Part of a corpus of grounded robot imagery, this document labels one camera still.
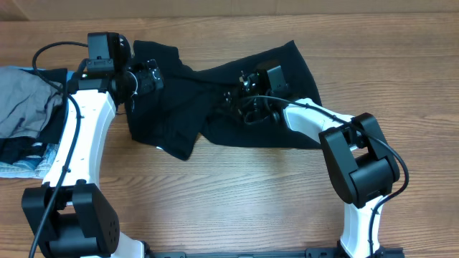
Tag black t-shirt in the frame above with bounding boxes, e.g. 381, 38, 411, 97
125, 40, 321, 161

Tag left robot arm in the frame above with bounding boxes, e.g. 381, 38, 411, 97
22, 32, 163, 257

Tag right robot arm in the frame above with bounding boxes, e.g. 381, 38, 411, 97
224, 66, 407, 257

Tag grey folded garment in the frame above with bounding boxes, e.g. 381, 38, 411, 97
1, 67, 63, 138

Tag light blue folded jeans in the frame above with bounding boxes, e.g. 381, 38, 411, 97
1, 70, 66, 178

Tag black folded garment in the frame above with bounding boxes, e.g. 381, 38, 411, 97
1, 81, 63, 164

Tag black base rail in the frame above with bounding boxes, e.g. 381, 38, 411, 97
143, 247, 406, 258

